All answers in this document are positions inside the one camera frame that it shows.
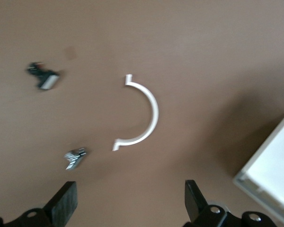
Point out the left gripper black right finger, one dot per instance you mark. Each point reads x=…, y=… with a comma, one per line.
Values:
x=194, y=201

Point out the white drawer cabinet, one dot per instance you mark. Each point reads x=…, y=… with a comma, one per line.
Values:
x=274, y=165

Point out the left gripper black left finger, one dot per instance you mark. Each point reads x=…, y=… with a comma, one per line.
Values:
x=61, y=205

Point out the black push button switch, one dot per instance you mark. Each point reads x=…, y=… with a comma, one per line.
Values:
x=47, y=81

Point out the silver metal fitting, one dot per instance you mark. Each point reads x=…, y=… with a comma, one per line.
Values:
x=73, y=157

